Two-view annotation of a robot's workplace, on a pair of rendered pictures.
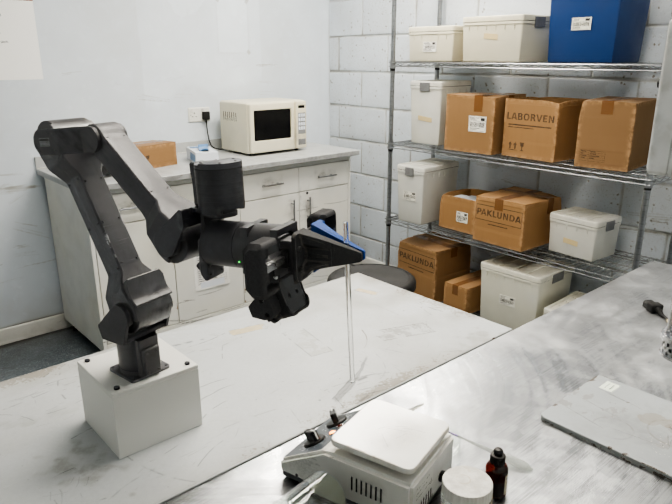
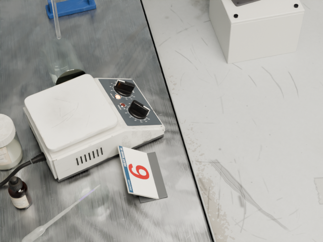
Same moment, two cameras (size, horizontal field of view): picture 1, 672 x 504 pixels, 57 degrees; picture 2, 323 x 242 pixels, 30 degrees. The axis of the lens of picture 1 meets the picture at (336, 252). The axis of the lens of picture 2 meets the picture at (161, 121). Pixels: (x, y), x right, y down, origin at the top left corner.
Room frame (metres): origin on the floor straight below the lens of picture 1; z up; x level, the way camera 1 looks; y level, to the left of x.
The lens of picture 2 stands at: (1.14, -0.52, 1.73)
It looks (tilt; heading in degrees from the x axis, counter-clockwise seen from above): 52 degrees down; 121
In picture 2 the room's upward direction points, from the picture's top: 3 degrees counter-clockwise
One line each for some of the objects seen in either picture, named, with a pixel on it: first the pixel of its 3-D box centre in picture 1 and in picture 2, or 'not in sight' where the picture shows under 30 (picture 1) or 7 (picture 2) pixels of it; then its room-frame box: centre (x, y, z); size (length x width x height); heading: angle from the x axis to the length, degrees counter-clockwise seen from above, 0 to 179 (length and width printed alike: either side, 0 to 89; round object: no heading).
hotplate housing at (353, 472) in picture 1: (373, 455); (88, 121); (0.71, -0.05, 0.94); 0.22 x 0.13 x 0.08; 57
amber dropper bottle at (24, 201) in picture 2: (496, 470); (18, 190); (0.69, -0.21, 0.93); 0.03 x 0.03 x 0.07
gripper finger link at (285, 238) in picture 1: (302, 244); not in sight; (0.69, 0.04, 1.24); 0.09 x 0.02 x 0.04; 155
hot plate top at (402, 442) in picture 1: (391, 433); (70, 111); (0.70, -0.07, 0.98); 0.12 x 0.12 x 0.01; 57
